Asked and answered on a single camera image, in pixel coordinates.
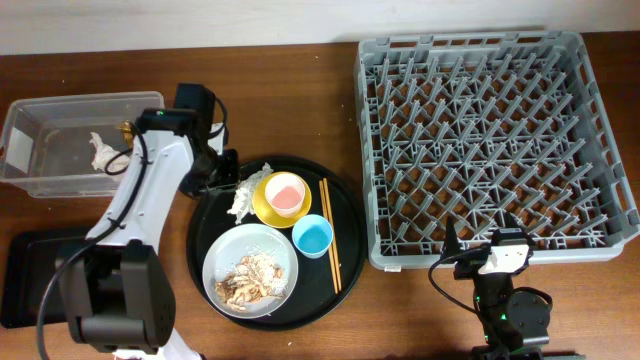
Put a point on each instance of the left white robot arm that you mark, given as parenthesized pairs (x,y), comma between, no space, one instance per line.
(116,295)

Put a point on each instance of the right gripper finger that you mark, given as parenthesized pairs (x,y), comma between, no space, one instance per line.
(510,223)
(451,246)

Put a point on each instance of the gold foil wrapper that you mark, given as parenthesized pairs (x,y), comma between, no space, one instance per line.
(126,130)

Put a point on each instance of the pink cup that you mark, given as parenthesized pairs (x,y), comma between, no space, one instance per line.
(285,193)

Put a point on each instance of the grey dishwasher rack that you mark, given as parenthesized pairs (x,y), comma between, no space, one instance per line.
(466,128)

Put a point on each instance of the wooden chopstick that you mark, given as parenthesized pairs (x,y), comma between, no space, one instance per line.
(329,233)
(334,259)

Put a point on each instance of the right wooden chopstick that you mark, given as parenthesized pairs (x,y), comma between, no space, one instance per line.
(334,259)

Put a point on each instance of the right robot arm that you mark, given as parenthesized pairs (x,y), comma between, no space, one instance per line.
(515,320)

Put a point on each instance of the white napkin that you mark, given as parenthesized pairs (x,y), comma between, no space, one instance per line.
(243,197)

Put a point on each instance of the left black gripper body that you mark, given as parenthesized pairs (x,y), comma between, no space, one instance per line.
(211,171)

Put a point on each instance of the food scraps on plate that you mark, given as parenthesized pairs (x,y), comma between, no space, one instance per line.
(254,278)

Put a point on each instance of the round black tray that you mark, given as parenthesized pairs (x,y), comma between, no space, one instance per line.
(313,296)

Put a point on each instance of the grey plate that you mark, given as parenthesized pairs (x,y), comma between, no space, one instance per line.
(241,241)

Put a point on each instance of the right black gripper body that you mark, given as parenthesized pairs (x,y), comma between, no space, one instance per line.
(469,268)

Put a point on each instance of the left wooden chopstick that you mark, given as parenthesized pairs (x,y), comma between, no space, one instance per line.
(329,233)

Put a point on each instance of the black rectangular bin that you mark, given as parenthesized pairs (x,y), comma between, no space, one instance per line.
(30,266)

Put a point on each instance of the blue cup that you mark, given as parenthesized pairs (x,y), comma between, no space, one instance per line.
(309,236)

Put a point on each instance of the clear plastic bin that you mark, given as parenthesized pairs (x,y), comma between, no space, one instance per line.
(47,142)

